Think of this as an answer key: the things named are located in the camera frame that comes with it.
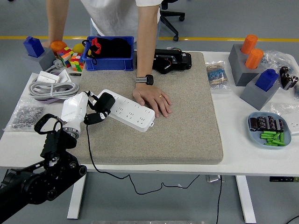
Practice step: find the black capacitor with print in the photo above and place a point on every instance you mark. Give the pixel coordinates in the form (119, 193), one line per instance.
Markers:
(272, 123)
(262, 123)
(254, 124)
(281, 125)

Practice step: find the black office chair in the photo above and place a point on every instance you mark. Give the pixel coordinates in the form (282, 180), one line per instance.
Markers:
(171, 16)

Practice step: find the metal bracket under table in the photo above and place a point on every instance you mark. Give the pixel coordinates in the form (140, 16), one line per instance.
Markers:
(212, 178)

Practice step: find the colourful puzzle cube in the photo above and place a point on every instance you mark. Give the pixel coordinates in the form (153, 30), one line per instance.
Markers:
(77, 61)
(65, 56)

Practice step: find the person's left forearm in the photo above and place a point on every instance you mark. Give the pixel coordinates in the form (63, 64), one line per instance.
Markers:
(146, 46)

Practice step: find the tall orange cylinder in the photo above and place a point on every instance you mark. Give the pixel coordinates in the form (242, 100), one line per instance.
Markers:
(254, 58)
(249, 44)

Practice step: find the green battery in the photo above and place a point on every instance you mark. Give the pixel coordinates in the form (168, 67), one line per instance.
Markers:
(267, 136)
(271, 144)
(268, 132)
(276, 135)
(282, 137)
(276, 142)

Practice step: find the small black usb stick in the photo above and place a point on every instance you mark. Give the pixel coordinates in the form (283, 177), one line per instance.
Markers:
(75, 74)

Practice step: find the black pouch with red trim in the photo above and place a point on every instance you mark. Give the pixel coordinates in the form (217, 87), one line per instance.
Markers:
(114, 49)

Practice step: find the white power strip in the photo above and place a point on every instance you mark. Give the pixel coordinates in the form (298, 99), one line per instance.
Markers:
(133, 112)

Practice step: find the grey holder with two holes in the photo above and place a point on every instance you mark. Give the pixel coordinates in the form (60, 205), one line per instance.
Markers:
(236, 63)

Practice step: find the black plug adapter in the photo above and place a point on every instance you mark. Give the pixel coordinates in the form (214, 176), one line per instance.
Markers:
(105, 102)

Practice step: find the clear bag of resistors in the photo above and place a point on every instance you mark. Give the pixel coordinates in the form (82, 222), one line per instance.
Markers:
(217, 77)

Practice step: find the clear bag of screws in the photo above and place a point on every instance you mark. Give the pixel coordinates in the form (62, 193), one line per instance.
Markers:
(275, 58)

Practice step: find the white wall switch plate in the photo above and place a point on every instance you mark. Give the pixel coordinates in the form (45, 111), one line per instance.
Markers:
(47, 77)

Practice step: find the grey power plug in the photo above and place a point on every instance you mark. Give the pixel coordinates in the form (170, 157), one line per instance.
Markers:
(58, 63)

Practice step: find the grey block holder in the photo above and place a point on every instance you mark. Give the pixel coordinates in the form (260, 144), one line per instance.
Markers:
(257, 99)
(44, 61)

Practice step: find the wide orange cylinder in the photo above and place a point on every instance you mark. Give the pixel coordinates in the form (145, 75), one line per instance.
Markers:
(58, 46)

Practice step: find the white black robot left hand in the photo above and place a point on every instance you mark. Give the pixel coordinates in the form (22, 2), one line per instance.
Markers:
(73, 109)

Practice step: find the person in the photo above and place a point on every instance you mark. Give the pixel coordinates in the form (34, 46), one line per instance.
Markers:
(112, 16)

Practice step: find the yellow ball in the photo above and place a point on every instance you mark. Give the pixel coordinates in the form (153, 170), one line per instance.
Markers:
(78, 47)

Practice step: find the light blue plate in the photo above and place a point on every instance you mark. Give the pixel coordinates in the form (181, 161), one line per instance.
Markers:
(253, 137)

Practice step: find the clear bag of metal nuts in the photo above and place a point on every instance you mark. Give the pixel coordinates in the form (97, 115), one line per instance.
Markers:
(26, 115)

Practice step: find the black table control panel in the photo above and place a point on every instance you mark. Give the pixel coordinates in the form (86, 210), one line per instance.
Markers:
(282, 179)

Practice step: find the loose black capacitor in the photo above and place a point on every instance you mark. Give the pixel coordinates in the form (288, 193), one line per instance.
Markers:
(286, 81)
(295, 80)
(283, 71)

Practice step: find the white card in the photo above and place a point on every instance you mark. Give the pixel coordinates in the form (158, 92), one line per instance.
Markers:
(65, 75)

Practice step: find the empty clear plastic bag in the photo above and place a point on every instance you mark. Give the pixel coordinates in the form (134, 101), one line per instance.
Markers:
(285, 109)

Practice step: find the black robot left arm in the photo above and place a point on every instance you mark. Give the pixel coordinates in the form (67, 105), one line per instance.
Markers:
(46, 177)

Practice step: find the blue plastic block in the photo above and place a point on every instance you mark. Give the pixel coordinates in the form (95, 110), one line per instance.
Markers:
(266, 80)
(33, 46)

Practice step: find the person's left hand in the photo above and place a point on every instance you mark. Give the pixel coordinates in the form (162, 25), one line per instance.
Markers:
(151, 98)

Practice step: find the black wristwatch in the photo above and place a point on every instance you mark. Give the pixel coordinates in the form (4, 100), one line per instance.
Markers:
(147, 80)

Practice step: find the blue plastic bin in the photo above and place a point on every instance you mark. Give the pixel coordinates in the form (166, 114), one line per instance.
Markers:
(109, 64)

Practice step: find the white table leg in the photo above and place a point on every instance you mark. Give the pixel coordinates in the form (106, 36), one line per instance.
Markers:
(246, 200)
(76, 203)

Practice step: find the person's right hand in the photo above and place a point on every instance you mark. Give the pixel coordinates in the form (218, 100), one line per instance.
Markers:
(46, 44)

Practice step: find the grey-brown mat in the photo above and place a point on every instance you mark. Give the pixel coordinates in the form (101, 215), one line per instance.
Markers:
(175, 130)

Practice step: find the person's right forearm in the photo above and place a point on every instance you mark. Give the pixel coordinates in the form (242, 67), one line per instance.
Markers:
(56, 21)

